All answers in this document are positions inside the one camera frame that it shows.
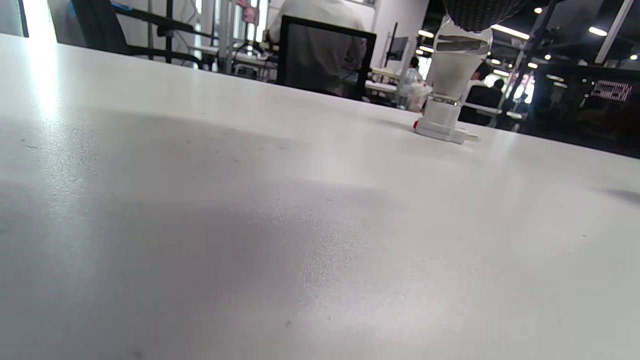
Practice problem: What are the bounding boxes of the white light bulb socket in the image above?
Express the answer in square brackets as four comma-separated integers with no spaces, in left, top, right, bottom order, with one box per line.
[412,95,481,146]

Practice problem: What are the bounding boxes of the black monitor on arm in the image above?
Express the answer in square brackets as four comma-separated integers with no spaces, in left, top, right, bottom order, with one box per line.
[387,22,411,63]

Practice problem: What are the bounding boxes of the black mesh armchair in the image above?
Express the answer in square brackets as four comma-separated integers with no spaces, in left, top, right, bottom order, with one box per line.
[70,0,203,68]

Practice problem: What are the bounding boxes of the person's left hand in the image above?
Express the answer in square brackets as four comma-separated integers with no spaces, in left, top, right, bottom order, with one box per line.
[442,0,531,33]

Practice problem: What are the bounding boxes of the black swivel office chair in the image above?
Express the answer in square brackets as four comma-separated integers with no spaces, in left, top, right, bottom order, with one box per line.
[277,15,377,101]

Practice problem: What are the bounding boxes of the white plastic bag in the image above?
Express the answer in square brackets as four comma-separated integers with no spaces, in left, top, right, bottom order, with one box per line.
[399,67,434,112]

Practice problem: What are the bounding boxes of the white light bulb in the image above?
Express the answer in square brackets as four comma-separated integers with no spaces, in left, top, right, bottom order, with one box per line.
[425,15,493,106]

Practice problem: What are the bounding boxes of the silver metal frame post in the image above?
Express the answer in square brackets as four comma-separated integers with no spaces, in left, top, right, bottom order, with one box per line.
[217,0,238,76]

